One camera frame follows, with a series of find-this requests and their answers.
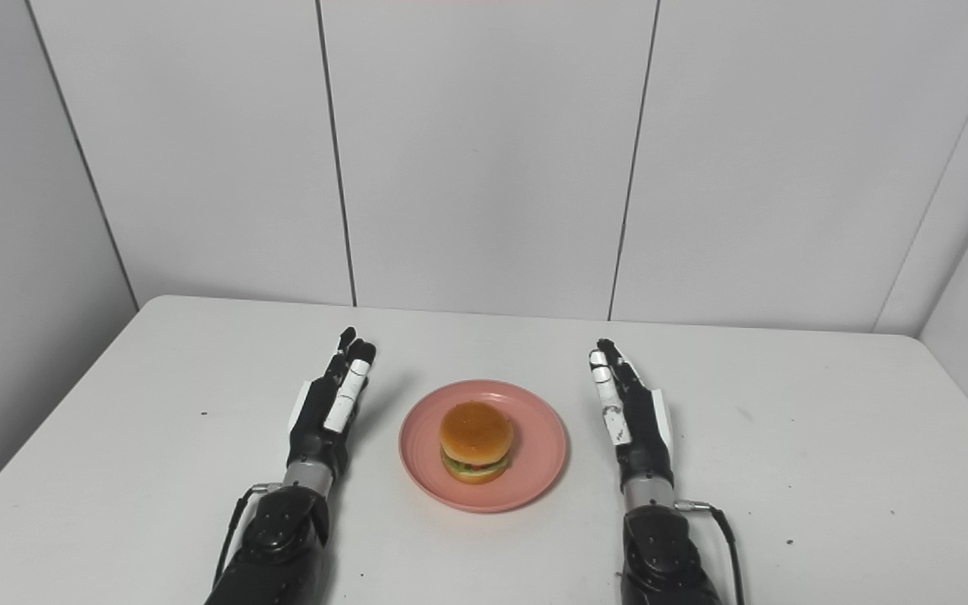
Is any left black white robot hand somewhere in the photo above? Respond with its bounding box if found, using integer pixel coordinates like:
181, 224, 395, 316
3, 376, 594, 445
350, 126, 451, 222
286, 327, 378, 481

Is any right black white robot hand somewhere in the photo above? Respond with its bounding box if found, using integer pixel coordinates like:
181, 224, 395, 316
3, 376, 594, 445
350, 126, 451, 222
588, 339, 676, 490

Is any pink round plate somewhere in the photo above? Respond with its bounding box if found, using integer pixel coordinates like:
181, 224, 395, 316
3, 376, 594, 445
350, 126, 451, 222
398, 380, 570, 514

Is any toy hamburger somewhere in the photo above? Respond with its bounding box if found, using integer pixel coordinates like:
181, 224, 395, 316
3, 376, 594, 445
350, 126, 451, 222
438, 401, 516, 486

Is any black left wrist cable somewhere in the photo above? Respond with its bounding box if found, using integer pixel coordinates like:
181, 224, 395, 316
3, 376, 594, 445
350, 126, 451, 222
212, 481, 284, 591

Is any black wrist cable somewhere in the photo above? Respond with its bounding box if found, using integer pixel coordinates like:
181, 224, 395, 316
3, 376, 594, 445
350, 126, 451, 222
675, 499, 746, 605
212, 481, 284, 591

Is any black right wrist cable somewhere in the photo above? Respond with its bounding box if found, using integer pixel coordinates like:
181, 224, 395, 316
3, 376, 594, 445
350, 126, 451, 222
675, 499, 746, 605

